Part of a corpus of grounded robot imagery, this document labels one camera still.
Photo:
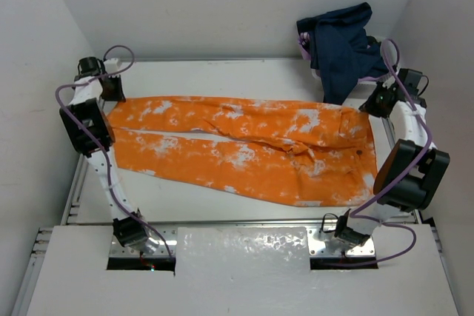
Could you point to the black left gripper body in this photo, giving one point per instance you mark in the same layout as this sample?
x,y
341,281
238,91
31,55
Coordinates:
x,y
112,90

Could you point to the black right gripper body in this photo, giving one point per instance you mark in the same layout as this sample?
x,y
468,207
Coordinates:
x,y
374,104

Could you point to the orange tie-dye trousers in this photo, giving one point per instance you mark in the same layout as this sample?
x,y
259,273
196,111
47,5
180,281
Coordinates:
x,y
294,153

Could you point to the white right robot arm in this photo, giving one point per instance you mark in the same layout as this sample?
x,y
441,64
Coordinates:
x,y
413,170

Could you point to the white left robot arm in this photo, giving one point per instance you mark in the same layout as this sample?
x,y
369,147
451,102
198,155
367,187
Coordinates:
x,y
91,135

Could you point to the dark navy blue trousers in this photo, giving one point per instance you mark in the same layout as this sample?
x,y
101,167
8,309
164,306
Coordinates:
x,y
342,51

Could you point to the white plastic laundry basket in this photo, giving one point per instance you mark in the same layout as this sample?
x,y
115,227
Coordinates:
x,y
364,80

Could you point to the lilac garment in basket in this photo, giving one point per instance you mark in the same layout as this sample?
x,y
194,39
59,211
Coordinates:
x,y
304,45

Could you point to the white front cover panel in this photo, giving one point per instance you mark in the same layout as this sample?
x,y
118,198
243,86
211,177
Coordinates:
x,y
235,271

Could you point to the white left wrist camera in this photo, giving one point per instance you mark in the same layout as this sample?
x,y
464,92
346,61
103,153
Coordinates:
x,y
112,65

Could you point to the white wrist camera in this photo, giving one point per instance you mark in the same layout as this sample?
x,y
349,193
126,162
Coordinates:
x,y
112,65
388,80

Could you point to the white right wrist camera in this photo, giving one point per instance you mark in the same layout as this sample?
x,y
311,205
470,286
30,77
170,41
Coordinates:
x,y
388,80

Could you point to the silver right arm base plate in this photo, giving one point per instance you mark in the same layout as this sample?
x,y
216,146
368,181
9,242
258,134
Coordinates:
x,y
322,246

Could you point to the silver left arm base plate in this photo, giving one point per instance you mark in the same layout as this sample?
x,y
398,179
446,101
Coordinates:
x,y
154,247

